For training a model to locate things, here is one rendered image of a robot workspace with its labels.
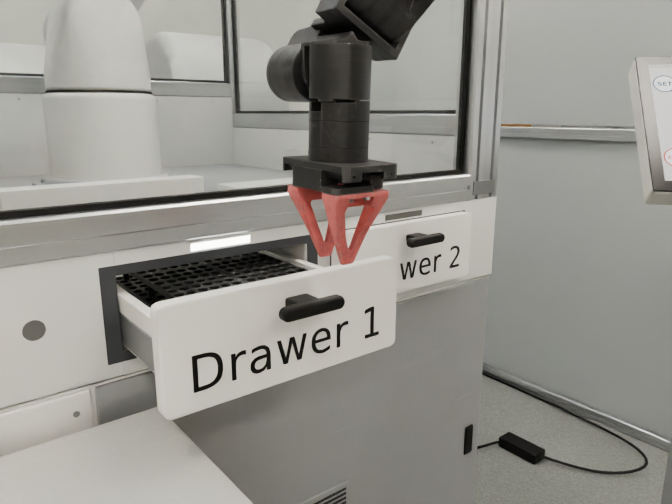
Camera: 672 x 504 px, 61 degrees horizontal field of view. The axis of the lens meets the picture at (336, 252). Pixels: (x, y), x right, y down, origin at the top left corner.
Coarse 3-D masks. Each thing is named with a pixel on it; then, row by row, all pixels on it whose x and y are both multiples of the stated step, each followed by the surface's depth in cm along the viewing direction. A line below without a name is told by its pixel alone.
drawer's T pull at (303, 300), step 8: (296, 296) 58; (304, 296) 58; (312, 296) 58; (328, 296) 57; (336, 296) 57; (288, 304) 57; (296, 304) 55; (304, 304) 55; (312, 304) 55; (320, 304) 56; (328, 304) 56; (336, 304) 57; (280, 312) 54; (288, 312) 54; (296, 312) 54; (304, 312) 55; (312, 312) 55; (320, 312) 56; (288, 320) 54
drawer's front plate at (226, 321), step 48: (240, 288) 55; (288, 288) 57; (336, 288) 61; (384, 288) 66; (192, 336) 52; (240, 336) 55; (288, 336) 59; (336, 336) 63; (384, 336) 68; (192, 384) 53; (240, 384) 56
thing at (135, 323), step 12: (264, 252) 84; (276, 252) 83; (300, 264) 77; (312, 264) 76; (120, 276) 82; (120, 288) 66; (120, 300) 63; (132, 300) 62; (120, 312) 64; (132, 312) 61; (144, 312) 58; (120, 324) 64; (132, 324) 60; (144, 324) 58; (132, 336) 61; (144, 336) 58; (132, 348) 62; (144, 348) 58; (144, 360) 59
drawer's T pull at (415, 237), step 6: (408, 234) 87; (414, 234) 87; (420, 234) 87; (426, 234) 87; (432, 234) 86; (438, 234) 87; (408, 240) 84; (414, 240) 83; (420, 240) 84; (426, 240) 85; (432, 240) 86; (438, 240) 87; (408, 246) 84; (414, 246) 84
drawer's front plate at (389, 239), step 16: (384, 224) 86; (400, 224) 86; (416, 224) 88; (432, 224) 91; (448, 224) 93; (464, 224) 96; (368, 240) 83; (384, 240) 85; (400, 240) 87; (448, 240) 94; (464, 240) 96; (336, 256) 80; (368, 256) 83; (400, 256) 87; (416, 256) 90; (432, 256) 92; (448, 256) 95; (464, 256) 97; (400, 272) 88; (416, 272) 90; (432, 272) 93; (448, 272) 95; (464, 272) 98; (400, 288) 89
